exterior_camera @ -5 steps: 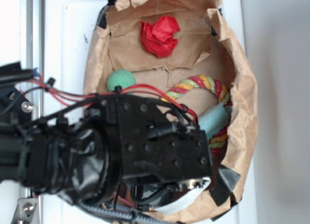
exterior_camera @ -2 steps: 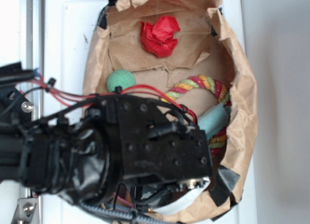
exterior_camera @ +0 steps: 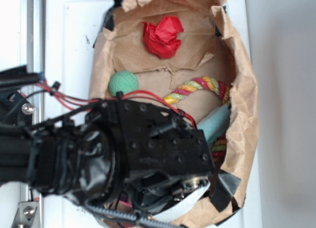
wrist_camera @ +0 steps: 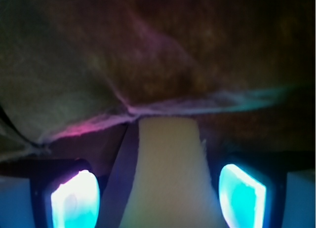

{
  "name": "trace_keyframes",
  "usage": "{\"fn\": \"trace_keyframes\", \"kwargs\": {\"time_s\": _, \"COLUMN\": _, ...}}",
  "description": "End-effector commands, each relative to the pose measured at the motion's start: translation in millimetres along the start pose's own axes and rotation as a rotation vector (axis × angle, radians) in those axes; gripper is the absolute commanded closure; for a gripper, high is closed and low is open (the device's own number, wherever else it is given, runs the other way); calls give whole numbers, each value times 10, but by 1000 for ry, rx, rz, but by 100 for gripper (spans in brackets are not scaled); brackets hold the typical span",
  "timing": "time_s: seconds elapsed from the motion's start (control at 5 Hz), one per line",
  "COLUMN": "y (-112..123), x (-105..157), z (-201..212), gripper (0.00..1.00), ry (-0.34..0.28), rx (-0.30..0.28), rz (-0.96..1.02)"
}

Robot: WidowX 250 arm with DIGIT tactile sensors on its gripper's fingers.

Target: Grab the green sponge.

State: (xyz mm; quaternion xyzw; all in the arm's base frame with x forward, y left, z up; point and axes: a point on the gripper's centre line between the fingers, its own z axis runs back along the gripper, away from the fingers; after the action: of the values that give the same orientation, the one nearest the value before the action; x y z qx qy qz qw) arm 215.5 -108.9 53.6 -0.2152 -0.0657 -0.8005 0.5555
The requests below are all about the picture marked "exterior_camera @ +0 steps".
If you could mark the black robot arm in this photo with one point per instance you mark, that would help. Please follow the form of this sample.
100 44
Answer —
57 157

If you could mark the crumpled red paper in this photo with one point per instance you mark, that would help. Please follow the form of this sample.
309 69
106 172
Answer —
162 39

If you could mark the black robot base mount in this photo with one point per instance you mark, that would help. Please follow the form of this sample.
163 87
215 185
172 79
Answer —
15 108

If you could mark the aluminium frame rail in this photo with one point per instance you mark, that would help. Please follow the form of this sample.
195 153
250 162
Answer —
33 54

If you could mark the green rubber ball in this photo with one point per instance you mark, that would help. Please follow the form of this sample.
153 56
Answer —
124 82

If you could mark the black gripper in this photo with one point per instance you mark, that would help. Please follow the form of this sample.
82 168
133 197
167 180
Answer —
157 157

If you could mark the brown paper bag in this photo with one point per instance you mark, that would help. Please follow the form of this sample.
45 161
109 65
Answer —
211 49

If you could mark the metal corner bracket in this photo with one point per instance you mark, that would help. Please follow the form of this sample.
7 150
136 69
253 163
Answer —
27 215

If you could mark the light blue cloth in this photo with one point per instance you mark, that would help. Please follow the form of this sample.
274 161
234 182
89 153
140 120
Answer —
215 123

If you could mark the multicoloured rope toy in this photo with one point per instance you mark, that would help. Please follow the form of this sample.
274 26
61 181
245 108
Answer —
219 146

